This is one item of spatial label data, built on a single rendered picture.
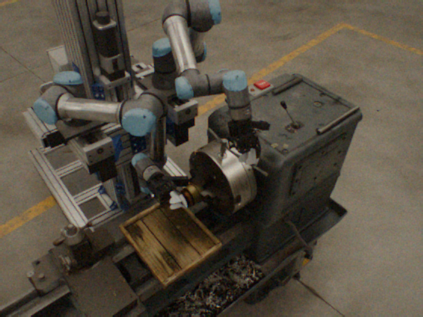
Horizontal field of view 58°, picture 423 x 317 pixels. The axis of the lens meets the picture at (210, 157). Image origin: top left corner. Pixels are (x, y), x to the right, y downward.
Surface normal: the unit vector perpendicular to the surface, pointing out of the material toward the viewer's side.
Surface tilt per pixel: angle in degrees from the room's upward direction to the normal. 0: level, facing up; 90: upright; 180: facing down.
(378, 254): 0
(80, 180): 0
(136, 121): 89
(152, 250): 0
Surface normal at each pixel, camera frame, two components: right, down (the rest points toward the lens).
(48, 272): 0.01, -0.72
